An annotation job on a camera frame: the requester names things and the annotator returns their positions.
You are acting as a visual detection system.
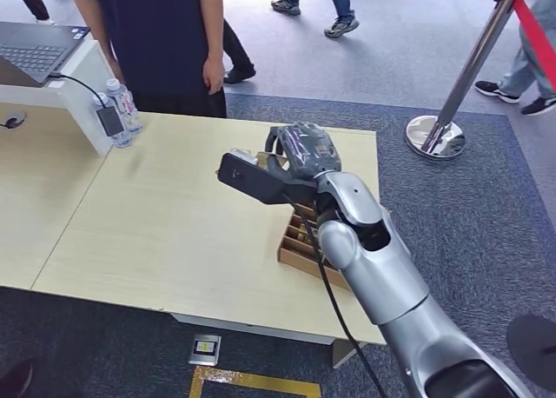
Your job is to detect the white desk riser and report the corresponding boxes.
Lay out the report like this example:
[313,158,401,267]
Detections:
[0,38,117,158]

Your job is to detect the person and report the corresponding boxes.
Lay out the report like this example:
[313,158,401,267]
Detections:
[67,0,228,120]

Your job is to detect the clear water bottle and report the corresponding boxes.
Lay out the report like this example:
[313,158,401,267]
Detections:
[92,92,133,149]
[106,77,145,136]

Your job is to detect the dark blue carpet mat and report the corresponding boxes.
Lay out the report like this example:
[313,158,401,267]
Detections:
[0,92,556,398]

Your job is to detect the person's right hand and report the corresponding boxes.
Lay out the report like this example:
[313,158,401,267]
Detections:
[108,58,127,86]

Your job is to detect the black round floor base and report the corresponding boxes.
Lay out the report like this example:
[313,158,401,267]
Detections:
[505,314,556,395]

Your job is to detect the bystander in blue jeans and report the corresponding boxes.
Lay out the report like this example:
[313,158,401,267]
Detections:
[270,0,361,40]

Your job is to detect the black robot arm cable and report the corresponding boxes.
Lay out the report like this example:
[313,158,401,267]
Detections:
[281,194,389,398]

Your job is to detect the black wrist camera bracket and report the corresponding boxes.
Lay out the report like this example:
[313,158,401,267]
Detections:
[217,148,321,207]

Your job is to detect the chrome stanchion post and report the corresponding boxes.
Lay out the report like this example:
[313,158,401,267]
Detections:
[420,0,529,156]

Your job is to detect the chrome stanchion base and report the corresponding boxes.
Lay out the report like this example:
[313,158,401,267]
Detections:
[404,115,467,163]

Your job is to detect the slotted cardboard card box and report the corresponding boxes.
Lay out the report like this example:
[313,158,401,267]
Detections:
[277,202,353,294]

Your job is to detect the bystander with brown shoe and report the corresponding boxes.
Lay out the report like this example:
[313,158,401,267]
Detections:
[8,0,71,26]

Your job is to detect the black desk cable grommet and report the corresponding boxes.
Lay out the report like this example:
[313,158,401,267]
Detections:
[0,112,28,131]

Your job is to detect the black rounded object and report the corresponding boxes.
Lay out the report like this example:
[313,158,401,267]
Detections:
[0,357,34,398]

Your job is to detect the bystander in light jeans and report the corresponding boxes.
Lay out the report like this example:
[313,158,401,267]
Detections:
[473,0,556,118]

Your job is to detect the bystander in dark trousers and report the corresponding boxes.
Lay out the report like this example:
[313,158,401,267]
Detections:
[223,18,258,86]

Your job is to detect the silver floor socket plate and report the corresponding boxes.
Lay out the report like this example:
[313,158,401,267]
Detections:
[188,333,223,367]

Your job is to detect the short red barrier belt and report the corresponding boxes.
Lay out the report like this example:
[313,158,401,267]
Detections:
[514,0,556,93]

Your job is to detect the black power adapter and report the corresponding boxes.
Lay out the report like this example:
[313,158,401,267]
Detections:
[96,104,126,139]

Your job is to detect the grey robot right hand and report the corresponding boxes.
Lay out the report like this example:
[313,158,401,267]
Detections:
[264,122,343,183]

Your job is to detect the person's left hand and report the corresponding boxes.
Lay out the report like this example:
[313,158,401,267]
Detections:
[201,56,226,96]

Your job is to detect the black laptop power cable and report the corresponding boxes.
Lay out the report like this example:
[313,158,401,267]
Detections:
[47,71,108,109]

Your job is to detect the dark grey laptop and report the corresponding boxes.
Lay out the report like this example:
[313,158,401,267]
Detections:
[0,21,91,90]

